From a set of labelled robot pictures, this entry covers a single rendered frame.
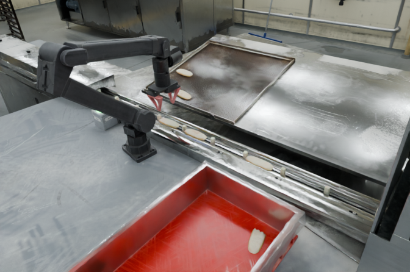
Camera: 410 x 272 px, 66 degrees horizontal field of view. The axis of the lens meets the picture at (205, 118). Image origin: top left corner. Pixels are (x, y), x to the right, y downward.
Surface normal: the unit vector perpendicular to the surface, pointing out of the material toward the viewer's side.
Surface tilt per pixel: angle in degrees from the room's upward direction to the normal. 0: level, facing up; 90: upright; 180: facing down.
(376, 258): 90
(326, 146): 10
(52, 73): 68
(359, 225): 0
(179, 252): 0
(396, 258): 90
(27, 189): 0
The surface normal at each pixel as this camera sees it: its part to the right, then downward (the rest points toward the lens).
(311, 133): -0.15, -0.76
